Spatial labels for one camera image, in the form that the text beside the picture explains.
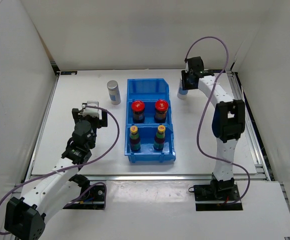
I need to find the silver-capped spice shaker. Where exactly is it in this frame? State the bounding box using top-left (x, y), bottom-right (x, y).
top-left (107, 80), bottom-right (121, 105)
top-left (177, 79), bottom-right (188, 100)

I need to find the red-lid sauce jar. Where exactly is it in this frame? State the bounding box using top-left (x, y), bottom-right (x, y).
top-left (131, 100), bottom-right (145, 123)
top-left (154, 99), bottom-right (169, 123)

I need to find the yellow-cap sauce bottle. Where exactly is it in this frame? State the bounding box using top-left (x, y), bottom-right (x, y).
top-left (153, 125), bottom-right (166, 151)
top-left (129, 125), bottom-right (141, 152)

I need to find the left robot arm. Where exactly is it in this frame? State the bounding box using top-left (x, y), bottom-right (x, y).
top-left (4, 103), bottom-right (112, 240)

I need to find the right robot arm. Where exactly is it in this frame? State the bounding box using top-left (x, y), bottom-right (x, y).
top-left (181, 56), bottom-right (245, 200)

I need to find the right black corner label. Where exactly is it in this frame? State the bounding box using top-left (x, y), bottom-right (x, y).
top-left (212, 69), bottom-right (226, 74)

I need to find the black corner label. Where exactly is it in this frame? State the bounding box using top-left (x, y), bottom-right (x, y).
top-left (212, 69), bottom-right (226, 74)
top-left (60, 71), bottom-right (78, 76)

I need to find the blue bin far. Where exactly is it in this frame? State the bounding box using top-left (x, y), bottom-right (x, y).
top-left (126, 78), bottom-right (170, 103)

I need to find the blue bin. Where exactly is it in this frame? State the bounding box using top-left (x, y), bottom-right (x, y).
top-left (126, 78), bottom-right (170, 103)
top-left (125, 100), bottom-right (159, 126)
top-left (124, 124), bottom-right (176, 163)

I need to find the left black corner label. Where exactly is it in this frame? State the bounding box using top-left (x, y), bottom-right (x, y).
top-left (60, 71), bottom-right (78, 76)

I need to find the blue bin middle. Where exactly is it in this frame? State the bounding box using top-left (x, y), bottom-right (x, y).
top-left (125, 100), bottom-right (159, 126)

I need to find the blue bin near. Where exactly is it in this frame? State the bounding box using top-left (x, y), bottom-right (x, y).
top-left (124, 124), bottom-right (176, 163)

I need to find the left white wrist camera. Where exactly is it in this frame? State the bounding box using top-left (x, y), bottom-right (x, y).
top-left (82, 100), bottom-right (100, 118)

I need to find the aluminium table edge rail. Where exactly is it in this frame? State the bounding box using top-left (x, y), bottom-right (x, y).
top-left (24, 173), bottom-right (266, 181)

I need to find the left side aluminium rail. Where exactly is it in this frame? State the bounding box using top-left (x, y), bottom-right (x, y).
top-left (9, 72), bottom-right (61, 208)

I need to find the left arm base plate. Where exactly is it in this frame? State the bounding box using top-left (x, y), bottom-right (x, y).
top-left (63, 182), bottom-right (107, 210)

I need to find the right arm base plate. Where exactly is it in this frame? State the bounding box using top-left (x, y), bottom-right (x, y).
top-left (188, 184), bottom-right (243, 212)

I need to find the right side aluminium rail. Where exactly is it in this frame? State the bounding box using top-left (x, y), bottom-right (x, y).
top-left (225, 70), bottom-right (290, 240)

